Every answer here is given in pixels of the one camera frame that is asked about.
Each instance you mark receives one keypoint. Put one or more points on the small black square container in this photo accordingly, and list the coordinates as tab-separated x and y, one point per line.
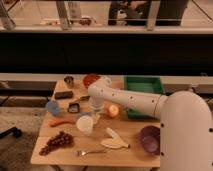
74	108

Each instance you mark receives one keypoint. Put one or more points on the black rectangular block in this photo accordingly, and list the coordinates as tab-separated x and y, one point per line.
63	95

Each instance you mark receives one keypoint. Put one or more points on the black handled knife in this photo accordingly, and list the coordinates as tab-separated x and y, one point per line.
82	98

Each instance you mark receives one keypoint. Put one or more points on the purple grape bunch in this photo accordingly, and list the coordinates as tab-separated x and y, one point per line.
61	140

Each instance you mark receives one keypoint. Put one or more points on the blue plastic cup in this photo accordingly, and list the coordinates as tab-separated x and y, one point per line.
53	108

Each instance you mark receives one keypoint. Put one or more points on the seated person in background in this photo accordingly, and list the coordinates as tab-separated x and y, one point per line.
170	12

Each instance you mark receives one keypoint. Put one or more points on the metal fork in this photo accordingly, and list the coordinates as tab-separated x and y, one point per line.
83	152

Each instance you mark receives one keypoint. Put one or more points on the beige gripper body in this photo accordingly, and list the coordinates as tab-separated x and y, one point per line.
96	117

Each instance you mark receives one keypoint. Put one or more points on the small metal cup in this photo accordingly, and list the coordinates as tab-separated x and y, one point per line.
69	80

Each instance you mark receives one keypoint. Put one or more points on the green plastic tray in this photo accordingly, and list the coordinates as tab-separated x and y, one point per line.
147	84

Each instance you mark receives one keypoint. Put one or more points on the yellow red apple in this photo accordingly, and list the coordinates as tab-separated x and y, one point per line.
112	111

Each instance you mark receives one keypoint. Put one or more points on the purple bowl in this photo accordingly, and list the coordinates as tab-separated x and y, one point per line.
149	138

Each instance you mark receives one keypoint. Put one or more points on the blue sponge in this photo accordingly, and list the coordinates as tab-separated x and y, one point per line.
80	114

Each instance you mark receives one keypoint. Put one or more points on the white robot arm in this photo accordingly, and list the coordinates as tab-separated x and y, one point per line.
186	123

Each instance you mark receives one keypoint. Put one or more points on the red bowl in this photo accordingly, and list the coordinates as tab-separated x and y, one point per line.
89	79

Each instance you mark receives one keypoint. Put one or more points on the white plastic cup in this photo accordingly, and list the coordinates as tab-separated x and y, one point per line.
85	124

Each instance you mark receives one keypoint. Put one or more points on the peeled banana toy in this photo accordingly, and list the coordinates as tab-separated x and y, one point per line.
114	141

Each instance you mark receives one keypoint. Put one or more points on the black object on floor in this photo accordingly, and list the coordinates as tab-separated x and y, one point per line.
14	131

